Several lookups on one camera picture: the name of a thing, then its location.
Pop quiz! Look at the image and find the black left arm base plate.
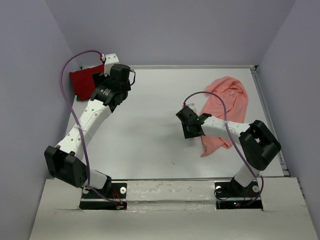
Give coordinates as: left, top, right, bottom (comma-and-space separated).
79, 181, 128, 211

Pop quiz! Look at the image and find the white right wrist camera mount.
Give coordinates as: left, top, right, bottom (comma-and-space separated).
184, 103, 196, 108

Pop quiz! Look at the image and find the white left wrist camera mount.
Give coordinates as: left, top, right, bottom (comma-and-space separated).
100, 53, 119, 77

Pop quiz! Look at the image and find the aluminium table edge rail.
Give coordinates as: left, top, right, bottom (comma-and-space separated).
250, 65, 291, 177

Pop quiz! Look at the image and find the folded dark red t-shirt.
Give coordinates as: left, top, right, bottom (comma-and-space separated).
69, 64, 104, 101

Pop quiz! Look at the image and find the salmon pink t-shirt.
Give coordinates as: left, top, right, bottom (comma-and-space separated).
200, 76, 249, 157

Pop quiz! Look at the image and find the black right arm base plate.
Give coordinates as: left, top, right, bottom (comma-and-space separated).
213, 180, 263, 210

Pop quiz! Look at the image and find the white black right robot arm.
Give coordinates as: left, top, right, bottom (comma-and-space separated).
176, 106, 282, 200

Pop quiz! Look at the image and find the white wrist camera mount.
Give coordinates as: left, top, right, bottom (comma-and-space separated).
184, 103, 196, 108
100, 53, 119, 77

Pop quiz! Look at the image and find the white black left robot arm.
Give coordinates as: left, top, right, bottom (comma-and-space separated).
44, 63, 132, 198

